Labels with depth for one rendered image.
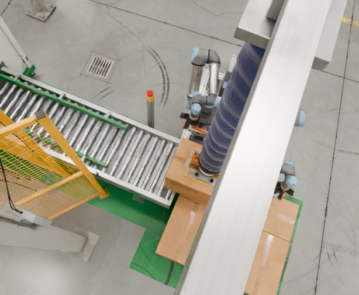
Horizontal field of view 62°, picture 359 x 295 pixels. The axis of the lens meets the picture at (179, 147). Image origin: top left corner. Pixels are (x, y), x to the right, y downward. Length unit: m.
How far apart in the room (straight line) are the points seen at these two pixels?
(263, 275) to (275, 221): 0.54
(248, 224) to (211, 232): 0.07
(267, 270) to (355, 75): 3.23
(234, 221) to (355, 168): 4.02
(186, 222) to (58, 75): 2.65
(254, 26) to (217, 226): 0.66
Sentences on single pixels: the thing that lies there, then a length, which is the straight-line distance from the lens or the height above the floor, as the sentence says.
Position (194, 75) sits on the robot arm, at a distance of 2.61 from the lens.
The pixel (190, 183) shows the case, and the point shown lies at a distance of 2.61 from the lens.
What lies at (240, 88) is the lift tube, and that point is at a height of 2.52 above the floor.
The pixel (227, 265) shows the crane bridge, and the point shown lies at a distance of 0.56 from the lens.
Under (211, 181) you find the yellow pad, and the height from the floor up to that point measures 1.12.
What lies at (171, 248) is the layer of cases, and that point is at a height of 0.54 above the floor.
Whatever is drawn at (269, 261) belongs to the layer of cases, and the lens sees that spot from 3.24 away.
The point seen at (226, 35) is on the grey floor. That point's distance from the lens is 4.86.
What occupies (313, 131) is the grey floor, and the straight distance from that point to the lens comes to 4.45.
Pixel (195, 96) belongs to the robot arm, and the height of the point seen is 1.53.
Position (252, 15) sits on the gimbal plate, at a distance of 1.05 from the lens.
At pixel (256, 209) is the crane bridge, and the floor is 3.05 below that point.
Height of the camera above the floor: 3.59
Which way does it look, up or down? 69 degrees down
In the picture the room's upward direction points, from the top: 12 degrees clockwise
